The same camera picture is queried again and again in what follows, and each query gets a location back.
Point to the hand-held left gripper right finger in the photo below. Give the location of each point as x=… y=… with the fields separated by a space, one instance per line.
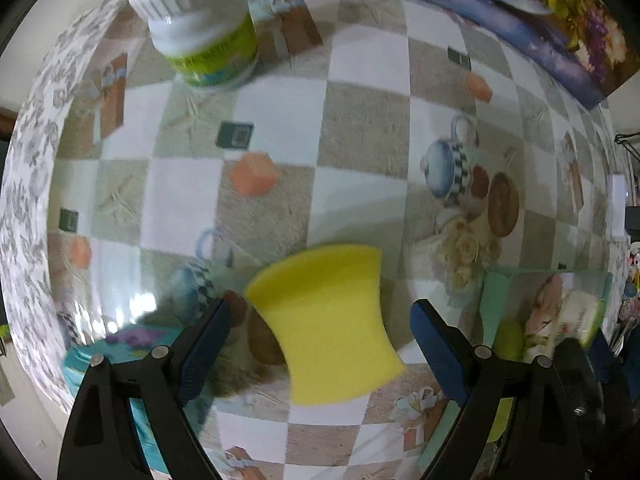
x=440 y=355

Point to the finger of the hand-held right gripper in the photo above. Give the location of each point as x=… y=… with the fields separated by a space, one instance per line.
x=600 y=410

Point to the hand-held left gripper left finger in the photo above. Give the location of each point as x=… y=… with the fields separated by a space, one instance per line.
x=202 y=355

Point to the yellow-green cloth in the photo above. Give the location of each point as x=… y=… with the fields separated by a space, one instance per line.
x=507 y=340

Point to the white box with teal rim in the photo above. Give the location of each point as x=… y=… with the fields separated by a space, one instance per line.
x=495 y=295

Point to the green tissue packet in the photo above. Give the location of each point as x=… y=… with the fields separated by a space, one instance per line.
x=585 y=310

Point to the red pink pipe-cleaner flower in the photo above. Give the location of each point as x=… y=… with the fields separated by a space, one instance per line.
x=542 y=310

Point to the yellow sponge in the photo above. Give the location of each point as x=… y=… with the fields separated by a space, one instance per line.
x=330 y=320

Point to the teal plastic toy box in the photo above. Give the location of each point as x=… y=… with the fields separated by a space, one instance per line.
x=150 y=435

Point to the black power adapter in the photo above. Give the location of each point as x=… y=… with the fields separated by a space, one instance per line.
x=632 y=217

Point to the grey floral tablecloth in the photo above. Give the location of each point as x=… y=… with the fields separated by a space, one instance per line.
x=25 y=210

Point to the white green-label bottle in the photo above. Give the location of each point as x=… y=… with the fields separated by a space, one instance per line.
x=200 y=25

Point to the flower painting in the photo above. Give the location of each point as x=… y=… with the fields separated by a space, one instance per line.
x=550 y=20

